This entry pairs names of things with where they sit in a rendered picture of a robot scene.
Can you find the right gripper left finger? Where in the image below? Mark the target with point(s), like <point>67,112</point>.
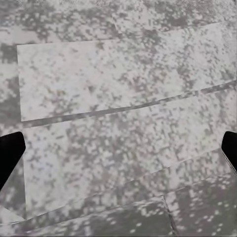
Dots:
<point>12,147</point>

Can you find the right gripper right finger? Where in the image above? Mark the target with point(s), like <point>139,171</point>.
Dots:
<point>229,147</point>

